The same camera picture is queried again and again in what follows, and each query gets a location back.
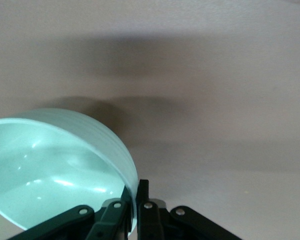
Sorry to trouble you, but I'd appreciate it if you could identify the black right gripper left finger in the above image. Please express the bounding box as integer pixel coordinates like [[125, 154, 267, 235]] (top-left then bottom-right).
[[6, 184, 131, 240]]

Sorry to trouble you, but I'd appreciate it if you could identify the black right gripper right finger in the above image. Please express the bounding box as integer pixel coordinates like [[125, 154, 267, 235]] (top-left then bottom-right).
[[135, 178, 244, 240]]

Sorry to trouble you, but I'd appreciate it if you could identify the pale green bowl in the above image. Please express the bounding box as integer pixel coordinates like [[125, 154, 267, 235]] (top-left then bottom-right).
[[0, 107, 139, 237]]

